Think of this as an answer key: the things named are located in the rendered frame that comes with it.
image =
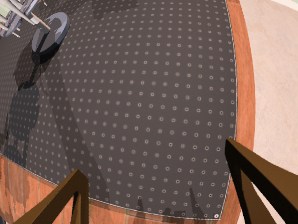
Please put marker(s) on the white pipette with blue button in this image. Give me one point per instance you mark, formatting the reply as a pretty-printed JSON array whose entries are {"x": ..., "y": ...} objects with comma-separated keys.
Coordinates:
[{"x": 3, "y": 19}]

